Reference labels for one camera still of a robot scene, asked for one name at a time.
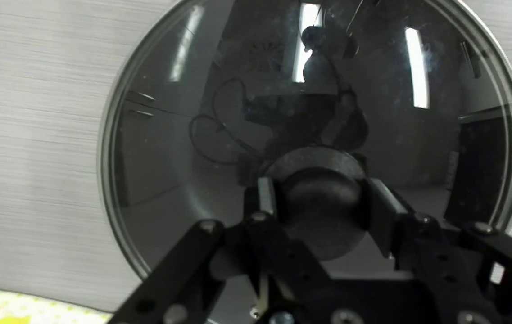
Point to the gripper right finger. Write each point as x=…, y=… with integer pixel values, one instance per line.
x=436, y=256

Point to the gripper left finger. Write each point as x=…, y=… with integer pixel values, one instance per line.
x=256, y=252

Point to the glass pot lid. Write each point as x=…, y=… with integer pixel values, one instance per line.
x=373, y=135

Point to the patterned yellow cloth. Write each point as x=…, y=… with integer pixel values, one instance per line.
x=21, y=308

